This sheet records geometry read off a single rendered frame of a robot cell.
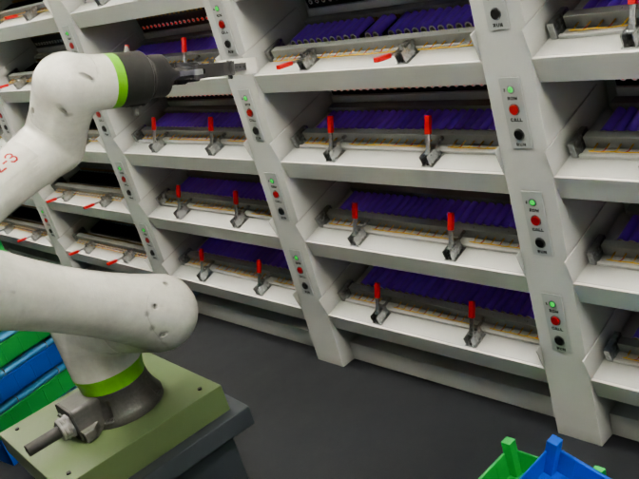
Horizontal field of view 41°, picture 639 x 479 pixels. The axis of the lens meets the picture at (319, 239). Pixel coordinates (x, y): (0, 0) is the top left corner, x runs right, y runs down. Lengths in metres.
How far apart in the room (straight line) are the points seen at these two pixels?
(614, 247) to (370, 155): 0.52
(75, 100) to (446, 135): 0.68
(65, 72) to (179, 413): 0.60
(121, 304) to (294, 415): 0.81
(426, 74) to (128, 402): 0.78
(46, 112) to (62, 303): 0.36
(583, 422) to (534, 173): 0.51
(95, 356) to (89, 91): 0.45
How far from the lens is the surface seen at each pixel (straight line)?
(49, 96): 1.42
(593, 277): 1.52
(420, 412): 1.90
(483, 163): 1.55
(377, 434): 1.87
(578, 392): 1.67
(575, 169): 1.44
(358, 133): 1.79
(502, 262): 1.63
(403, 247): 1.78
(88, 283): 1.27
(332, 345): 2.11
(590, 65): 1.34
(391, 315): 1.95
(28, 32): 2.72
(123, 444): 1.50
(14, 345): 2.25
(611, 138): 1.44
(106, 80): 1.44
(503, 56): 1.41
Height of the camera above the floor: 1.08
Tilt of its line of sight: 22 degrees down
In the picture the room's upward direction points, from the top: 17 degrees counter-clockwise
